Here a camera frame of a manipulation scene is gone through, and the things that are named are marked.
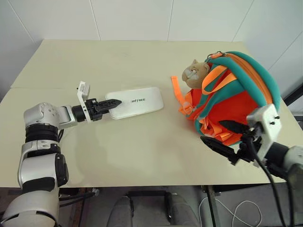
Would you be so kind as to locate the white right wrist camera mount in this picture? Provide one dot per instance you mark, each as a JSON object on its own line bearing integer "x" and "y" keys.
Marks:
{"x": 267, "y": 127}

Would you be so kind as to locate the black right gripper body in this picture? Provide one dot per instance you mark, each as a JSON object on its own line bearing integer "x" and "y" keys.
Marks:
{"x": 248, "y": 146}

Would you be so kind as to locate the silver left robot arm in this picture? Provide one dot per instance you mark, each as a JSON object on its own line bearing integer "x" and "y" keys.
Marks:
{"x": 35, "y": 146}

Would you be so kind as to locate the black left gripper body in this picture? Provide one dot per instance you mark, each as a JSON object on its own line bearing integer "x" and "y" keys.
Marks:
{"x": 92, "y": 111}

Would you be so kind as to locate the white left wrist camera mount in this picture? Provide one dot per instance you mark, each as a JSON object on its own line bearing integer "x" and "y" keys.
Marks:
{"x": 83, "y": 92}

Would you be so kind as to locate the grey rounded shape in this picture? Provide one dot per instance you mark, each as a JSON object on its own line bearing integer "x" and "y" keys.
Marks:
{"x": 182, "y": 212}
{"x": 123, "y": 212}

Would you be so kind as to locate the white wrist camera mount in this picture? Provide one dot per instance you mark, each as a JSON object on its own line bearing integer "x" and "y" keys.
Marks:
{"x": 83, "y": 92}
{"x": 267, "y": 127}

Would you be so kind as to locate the black bracket under table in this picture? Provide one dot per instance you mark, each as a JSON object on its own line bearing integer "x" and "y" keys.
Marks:
{"x": 146, "y": 194}

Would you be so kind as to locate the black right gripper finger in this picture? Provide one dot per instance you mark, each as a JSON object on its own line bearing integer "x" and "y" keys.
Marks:
{"x": 217, "y": 146}
{"x": 233, "y": 126}

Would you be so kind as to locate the orange and teal backpack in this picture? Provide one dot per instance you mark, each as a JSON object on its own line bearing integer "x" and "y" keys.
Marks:
{"x": 236, "y": 94}

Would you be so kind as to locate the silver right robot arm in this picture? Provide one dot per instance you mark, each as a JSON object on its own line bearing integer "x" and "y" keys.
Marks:
{"x": 291, "y": 158}

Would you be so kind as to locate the beige plush toy pendant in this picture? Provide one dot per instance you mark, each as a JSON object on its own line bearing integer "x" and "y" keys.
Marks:
{"x": 195, "y": 73}

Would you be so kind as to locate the dark metal table leg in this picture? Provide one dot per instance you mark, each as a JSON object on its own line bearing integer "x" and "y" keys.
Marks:
{"x": 213, "y": 205}

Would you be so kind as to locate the white rectangular box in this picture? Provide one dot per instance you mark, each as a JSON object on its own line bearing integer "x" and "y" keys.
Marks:
{"x": 142, "y": 101}

